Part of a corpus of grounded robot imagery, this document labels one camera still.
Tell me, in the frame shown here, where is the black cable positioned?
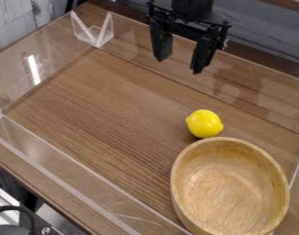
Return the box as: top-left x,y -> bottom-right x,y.
0,205 -> 37,235

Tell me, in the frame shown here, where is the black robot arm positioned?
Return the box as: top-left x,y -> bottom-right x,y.
145,0 -> 232,74

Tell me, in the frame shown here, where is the clear acrylic corner bracket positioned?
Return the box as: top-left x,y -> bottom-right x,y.
69,11 -> 113,48

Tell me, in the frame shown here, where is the clear acrylic tray wall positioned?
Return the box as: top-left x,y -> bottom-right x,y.
0,7 -> 299,235

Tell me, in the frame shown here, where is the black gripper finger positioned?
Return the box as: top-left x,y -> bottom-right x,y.
189,36 -> 216,74
149,18 -> 172,62

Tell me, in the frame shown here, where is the brown wooden bowl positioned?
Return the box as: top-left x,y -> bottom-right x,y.
171,137 -> 291,235

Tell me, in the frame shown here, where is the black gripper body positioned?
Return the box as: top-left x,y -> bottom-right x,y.
147,0 -> 232,41

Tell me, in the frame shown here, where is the yellow lemon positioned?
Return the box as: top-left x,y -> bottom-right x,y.
185,109 -> 224,139

